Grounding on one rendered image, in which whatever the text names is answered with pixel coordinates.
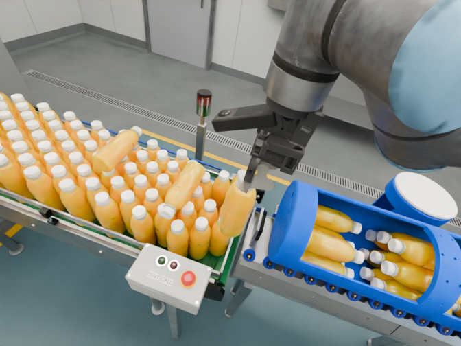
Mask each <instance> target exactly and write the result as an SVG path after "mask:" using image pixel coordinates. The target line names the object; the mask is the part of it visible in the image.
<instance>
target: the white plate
mask: <svg viewBox="0 0 461 346"><path fill-rule="evenodd" d="M394 182H395V185H396V188H397V190H398V191H399V193H400V195H402V197H403V198H404V199H405V200H406V201H408V202H409V204H411V205H412V206H413V207H415V208H416V209H418V210H419V211H421V212H423V213H424V214H427V215H428V216H432V217H435V218H439V219H444V220H447V219H451V218H453V217H455V216H456V215H457V212H458V208H457V205H456V203H455V201H454V199H452V197H451V196H450V195H449V193H448V192H447V191H446V190H444V189H443V188H442V187H441V186H439V185H438V184H437V183H435V182H433V181H432V180H430V179H429V178H427V177H424V176H422V175H420V174H416V173H412V172H402V173H400V174H398V175H397V176H396V177H395V180H394Z"/></svg>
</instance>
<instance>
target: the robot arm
mask: <svg viewBox="0 0 461 346"><path fill-rule="evenodd" d="M340 74H342V75H343V76H345V77H347V78H348V79H349V80H350V81H352V82H353V83H355V84H356V85H357V86H358V87H359V88H360V89H361V90H362V92H363V94H364V99H365V102H366V107H367V110H368V114H369V117H370V119H371V122H372V125H373V129H374V132H375V143H376V146H377V148H378V150H379V151H380V153H381V154H382V155H383V157H384V159H385V160H386V161H387V162H388V163H390V164H391V165H393V166H394V167H396V168H399V169H401V170H405V171H408V172H432V171H435V170H440V169H443V168H445V167H447V166H449V167H457V168H461V0H289V4H288V7H287V11H286V13H285V18H284V20H283V24H282V27H281V31H280V34H279V37H278V40H277V43H276V47H275V50H274V55H273V57H272V59H271V62H270V66H269V69H268V72H267V76H266V78H265V82H264V85H263V90H264V91H265V94H266V95H267V97H266V99H265V101H266V104H258V105H253V106H244V107H239V108H230V109H224V110H221V111H220V112H219V113H218V114H217V115H216V116H215V117H214V118H213V119H212V121H211V123H212V125H213V128H214V131H215V132H226V131H234V130H248V129H255V128H257V136H256V138H255V142H254V144H253V147H252V150H251V152H250V156H251V159H250V163H249V165H248V168H247V170H246V174H245V177H244V180H243V183H242V187H243V190H244V192H245V193H247V192H248V189H250V188H254V189H262V190H267V191H270V190H272V189H273V188H274V183H273V182H272V181H271V180H270V179H269V178H268V177H267V173H268V169H272V170H275V169H278V168H280V172H284V173H286V174H289V175H292V174H293V173H294V171H295V169H296V168H297V166H298V164H299V163H300V160H301V159H302V157H303V155H304V154H305V147H306V145H307V144H308V142H309V140H310V139H311V136H312V135H313V133H314V131H315V130H316V128H317V126H318V124H319V123H320V121H321V119H322V117H323V113H322V110H323V104H324V101H325V100H326V98H327V96H328V94H329V92H330V91H331V89H332V87H333V85H334V83H335V81H336V80H337V78H338V76H339V75H340ZM297 160H298V161H297ZM257 168H259V169H258V171H257V173H256V174H255V172H256V170H257Z"/></svg>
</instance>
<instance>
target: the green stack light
mask: <svg viewBox="0 0 461 346"><path fill-rule="evenodd" d="M210 112H211V105H210V106H200V105H198V104H197V103H196V114H197V115H199V116H201V117H207V116H209V115H210Z"/></svg>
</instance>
